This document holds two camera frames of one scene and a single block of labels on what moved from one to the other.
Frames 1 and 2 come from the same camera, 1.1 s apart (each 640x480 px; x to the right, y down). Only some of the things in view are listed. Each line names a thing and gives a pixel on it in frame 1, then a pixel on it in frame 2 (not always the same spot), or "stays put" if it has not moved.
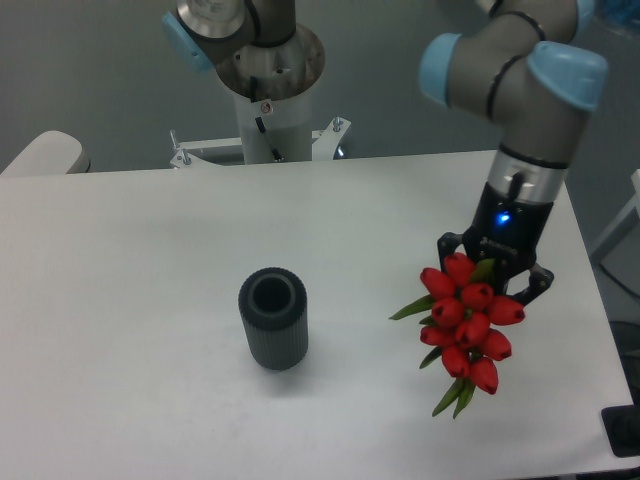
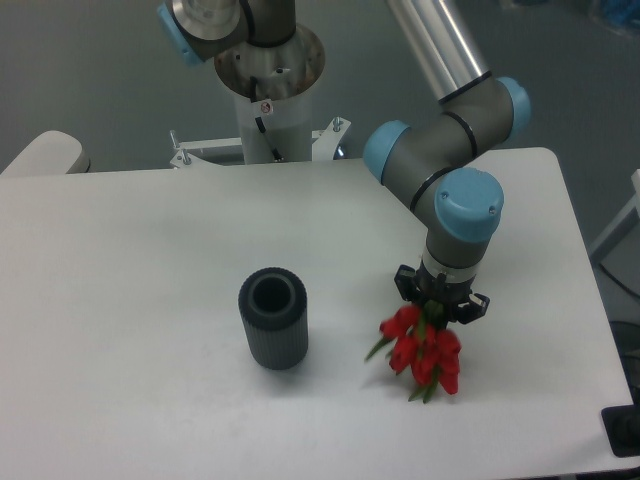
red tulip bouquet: (462, 319) → (422, 345)
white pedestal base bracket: (325, 140) stays put
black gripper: (507, 229) → (451, 294)
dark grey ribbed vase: (273, 304) stays put
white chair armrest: (51, 153) stays put
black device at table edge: (622, 426) stays put
